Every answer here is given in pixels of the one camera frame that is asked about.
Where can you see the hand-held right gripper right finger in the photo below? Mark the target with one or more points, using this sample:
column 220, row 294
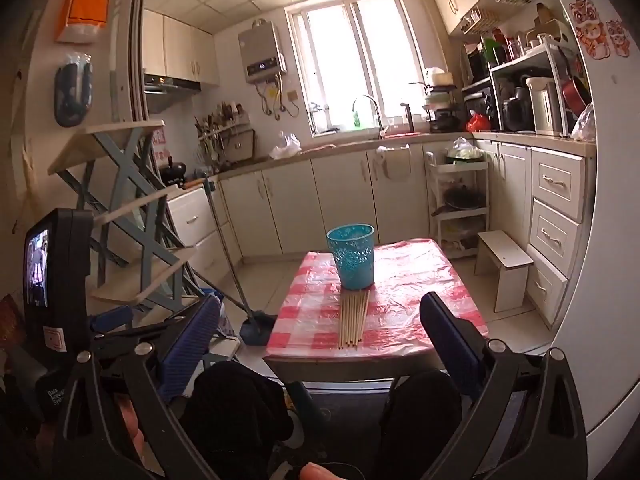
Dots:
column 452, row 345

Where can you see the bunch of bamboo chopsticks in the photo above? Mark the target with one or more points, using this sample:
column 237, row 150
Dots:
column 352, row 320

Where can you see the white framed window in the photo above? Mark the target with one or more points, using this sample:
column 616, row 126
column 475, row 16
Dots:
column 350, row 60

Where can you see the folding wooden shelf rack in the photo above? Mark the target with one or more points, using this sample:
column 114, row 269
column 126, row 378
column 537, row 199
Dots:
column 135, row 180

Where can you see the teal perforated plastic basket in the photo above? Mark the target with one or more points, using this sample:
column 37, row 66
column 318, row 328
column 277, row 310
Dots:
column 356, row 265

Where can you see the person's leg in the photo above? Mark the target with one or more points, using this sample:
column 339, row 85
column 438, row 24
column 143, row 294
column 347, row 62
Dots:
column 235, row 415
column 420, row 420

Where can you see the red plastic bag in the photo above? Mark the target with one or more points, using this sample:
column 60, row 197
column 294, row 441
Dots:
column 478, row 123

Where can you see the dark wok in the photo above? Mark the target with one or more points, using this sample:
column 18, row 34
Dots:
column 465, row 199

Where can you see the red white checked tablecloth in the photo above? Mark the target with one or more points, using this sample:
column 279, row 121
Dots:
column 410, row 290

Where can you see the white drawer cabinet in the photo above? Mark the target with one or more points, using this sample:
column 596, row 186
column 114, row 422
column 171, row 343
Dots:
column 550, row 230

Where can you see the white hanging waste bin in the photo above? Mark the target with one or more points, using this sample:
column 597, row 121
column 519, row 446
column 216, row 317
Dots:
column 397, row 165

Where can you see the white storage trolley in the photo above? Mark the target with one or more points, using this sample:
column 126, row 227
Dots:
column 460, row 166

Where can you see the white electric thermo pot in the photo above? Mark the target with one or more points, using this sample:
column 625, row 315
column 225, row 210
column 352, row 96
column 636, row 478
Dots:
column 542, row 107

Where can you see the person's right leg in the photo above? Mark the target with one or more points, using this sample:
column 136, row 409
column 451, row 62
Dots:
column 420, row 420

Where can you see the green dish soap bottle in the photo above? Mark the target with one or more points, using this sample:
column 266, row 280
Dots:
column 356, row 120

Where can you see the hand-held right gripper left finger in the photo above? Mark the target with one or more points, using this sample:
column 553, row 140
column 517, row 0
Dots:
column 192, row 345

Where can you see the white plastic bag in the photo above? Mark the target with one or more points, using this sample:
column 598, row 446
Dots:
column 285, row 147

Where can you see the person's left hand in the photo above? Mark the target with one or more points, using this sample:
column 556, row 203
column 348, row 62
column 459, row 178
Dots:
column 132, row 430

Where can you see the bag of green vegetables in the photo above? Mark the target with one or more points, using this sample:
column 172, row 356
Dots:
column 462, row 150

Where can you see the black range hood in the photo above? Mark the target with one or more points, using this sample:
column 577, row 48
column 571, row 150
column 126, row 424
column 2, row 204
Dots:
column 170, row 85

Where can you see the blue slippers in plastic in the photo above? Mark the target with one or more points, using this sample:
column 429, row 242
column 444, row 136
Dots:
column 70, row 95

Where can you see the person's left leg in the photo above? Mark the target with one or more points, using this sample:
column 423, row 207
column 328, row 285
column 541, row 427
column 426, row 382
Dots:
column 235, row 415

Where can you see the white base cabinets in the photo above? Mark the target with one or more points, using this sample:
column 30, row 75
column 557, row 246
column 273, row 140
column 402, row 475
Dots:
column 300, row 200

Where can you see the orange white hanging bag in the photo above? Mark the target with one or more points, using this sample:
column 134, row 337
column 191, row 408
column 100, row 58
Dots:
column 85, row 0

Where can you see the chrome arched faucet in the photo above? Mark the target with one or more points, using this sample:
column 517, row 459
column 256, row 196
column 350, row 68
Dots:
column 379, row 117

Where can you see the black angular tap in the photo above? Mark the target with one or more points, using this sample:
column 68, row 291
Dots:
column 410, row 117

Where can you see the black cooking pot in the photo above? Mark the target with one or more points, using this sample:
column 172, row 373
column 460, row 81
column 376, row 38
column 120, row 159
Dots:
column 175, row 172

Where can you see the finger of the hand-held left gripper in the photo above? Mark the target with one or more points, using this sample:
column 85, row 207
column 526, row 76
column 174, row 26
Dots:
column 130, row 332
column 112, row 319

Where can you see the dish rack with pots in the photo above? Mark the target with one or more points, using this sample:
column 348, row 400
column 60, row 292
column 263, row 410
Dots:
column 440, row 110

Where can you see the large lion sticker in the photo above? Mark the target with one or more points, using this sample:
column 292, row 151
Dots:
column 590, row 30

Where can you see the grey water heater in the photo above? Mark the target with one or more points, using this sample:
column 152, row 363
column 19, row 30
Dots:
column 262, row 52

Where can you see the person's right hand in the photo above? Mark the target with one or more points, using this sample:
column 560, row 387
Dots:
column 320, row 471

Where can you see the red pot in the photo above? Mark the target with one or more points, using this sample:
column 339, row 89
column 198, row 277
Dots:
column 575, row 95

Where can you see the small lion sticker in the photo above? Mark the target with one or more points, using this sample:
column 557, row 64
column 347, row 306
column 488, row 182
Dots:
column 618, row 37

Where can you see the white counter shelf rack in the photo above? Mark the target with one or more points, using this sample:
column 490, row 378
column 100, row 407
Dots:
column 525, row 57

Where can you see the white refrigerator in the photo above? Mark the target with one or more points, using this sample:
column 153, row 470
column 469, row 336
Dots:
column 610, row 210

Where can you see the white step stool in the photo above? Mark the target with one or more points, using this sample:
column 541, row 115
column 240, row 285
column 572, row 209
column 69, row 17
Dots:
column 505, row 255

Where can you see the black rice cooker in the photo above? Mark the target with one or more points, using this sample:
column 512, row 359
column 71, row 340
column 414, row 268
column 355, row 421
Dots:
column 515, row 112

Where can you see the clear plastic bag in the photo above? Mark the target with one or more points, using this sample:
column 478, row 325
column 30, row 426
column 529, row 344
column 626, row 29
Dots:
column 584, row 125

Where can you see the dark hanging tray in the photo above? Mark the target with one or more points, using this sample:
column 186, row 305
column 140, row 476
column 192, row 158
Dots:
column 241, row 145

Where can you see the wall utensil rack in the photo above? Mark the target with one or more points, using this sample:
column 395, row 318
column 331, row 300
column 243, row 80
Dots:
column 220, row 122

